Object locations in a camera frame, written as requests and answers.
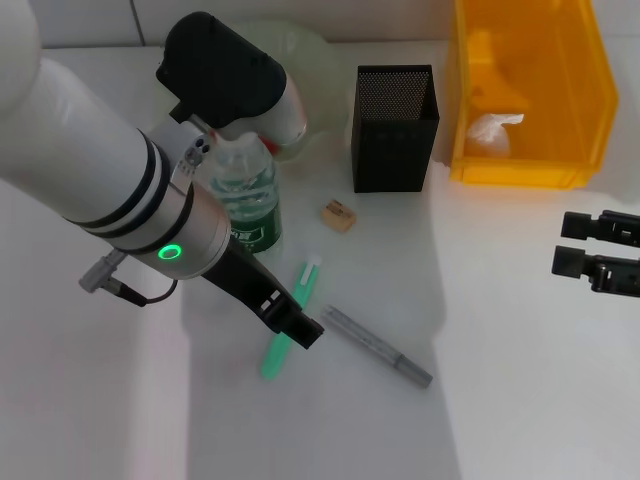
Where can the pale green glass fruit plate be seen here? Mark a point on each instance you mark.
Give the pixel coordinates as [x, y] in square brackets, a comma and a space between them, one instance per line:
[320, 75]

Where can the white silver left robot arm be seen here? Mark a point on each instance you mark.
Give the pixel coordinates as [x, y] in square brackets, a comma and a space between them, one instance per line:
[75, 150]

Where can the yellow plastic storage bin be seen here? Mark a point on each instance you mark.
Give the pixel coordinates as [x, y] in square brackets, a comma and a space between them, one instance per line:
[540, 60]

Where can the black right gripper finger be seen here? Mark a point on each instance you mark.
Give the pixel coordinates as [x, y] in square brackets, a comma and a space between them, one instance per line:
[610, 272]
[610, 227]

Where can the white paper ball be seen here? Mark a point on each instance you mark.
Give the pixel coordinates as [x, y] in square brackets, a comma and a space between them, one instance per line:
[487, 135]

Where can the green pen with white clip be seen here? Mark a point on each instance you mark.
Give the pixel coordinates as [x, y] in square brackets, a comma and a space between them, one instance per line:
[306, 285]

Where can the small wooden pencil sharpener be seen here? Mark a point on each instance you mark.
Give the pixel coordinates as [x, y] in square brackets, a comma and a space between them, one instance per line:
[340, 215]

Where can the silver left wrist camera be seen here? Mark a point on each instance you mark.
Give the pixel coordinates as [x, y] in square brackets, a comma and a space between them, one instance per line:
[196, 152]

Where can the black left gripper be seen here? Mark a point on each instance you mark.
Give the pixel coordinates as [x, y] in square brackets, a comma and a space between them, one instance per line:
[240, 275]

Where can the clear water bottle green label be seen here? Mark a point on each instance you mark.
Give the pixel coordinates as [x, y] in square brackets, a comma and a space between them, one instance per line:
[250, 200]

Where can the grey marker pen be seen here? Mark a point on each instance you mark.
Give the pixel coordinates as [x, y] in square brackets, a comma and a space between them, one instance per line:
[375, 345]

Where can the black mesh pen holder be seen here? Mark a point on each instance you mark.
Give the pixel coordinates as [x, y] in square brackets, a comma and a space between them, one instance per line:
[395, 150]

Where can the red round fruit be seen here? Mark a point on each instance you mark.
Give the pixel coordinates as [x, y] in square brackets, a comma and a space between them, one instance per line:
[270, 146]

